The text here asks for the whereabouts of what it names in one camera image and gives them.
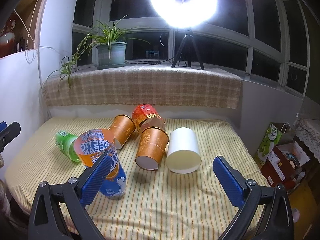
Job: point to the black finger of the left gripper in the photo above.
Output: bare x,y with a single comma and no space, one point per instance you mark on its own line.
8,133

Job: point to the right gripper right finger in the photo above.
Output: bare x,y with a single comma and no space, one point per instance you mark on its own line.
276,221

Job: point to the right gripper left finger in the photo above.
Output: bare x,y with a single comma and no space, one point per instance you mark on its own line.
46,219

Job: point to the blue Arctic Ocean cup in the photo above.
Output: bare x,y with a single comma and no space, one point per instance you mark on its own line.
89,146

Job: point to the green tea bottle cup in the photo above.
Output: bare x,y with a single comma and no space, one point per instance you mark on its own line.
65,141

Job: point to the left orange paper cup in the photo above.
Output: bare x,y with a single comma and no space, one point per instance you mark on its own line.
122,127

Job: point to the orange paper cup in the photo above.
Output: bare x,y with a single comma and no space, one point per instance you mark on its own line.
151,148
122,127

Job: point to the white paper cup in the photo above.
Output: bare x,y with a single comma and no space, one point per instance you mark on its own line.
183,156

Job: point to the right orange paper cup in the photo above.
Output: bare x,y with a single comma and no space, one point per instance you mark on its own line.
151,148

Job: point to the red noodle cup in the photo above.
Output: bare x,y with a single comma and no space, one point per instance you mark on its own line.
145,116

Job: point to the red cardboard box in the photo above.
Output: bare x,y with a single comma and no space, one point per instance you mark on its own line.
285,164

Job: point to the green tissue pack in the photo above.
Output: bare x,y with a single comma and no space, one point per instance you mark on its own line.
271,138

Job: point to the white lace cloth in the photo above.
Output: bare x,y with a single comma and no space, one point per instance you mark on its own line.
307,130

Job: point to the grey-green flower pot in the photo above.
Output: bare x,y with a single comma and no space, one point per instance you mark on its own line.
112,56

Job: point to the spider plant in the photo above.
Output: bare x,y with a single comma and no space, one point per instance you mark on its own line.
100,34

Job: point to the plaid brown blanket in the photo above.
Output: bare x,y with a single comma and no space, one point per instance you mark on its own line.
157,86

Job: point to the black tripod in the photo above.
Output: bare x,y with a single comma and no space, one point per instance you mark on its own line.
188,40

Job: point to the ring light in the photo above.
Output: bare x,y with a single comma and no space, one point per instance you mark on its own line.
185,13

